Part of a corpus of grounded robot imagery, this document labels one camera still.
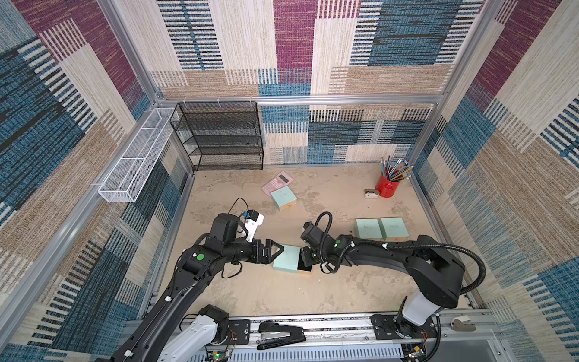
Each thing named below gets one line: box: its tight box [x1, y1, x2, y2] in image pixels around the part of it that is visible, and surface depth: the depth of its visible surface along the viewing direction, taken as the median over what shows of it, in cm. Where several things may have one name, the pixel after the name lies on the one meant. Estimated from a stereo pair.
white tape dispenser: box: [364, 188, 380, 200], surface depth 109 cm
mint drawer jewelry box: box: [379, 216, 410, 243], surface depth 96 cm
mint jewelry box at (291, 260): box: [272, 243, 313, 274], surface depth 86 cm
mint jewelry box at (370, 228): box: [355, 217, 387, 242], surface depth 96 cm
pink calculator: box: [260, 171, 295, 197], surface depth 114 cm
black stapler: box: [257, 321, 307, 350], surface depth 73 cm
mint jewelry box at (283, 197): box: [269, 185, 298, 212], surface depth 107 cm
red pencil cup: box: [375, 171, 401, 198], surface depth 106 cm
